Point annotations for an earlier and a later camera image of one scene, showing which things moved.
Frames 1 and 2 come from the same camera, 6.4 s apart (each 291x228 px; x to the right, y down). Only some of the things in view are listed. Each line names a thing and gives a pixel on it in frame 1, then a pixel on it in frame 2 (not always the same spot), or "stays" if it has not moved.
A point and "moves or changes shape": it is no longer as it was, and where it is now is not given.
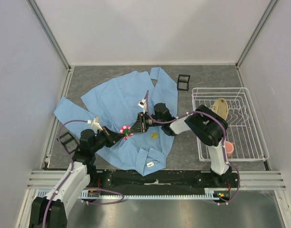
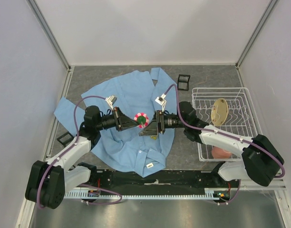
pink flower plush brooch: (126, 130) moves or changes shape
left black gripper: (111, 137) -> (122, 121)
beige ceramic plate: (220, 108) stays
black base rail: (120, 181) stays
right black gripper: (140, 126) -> (156, 124)
